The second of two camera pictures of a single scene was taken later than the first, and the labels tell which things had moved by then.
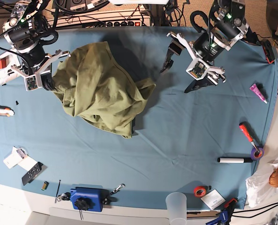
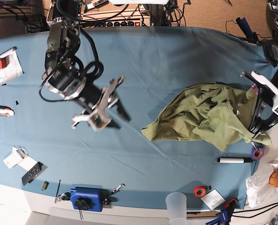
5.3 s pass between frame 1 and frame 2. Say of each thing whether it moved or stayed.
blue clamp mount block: stayed
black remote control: stayed
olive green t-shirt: moved
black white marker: stayed
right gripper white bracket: moved
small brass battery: stayed
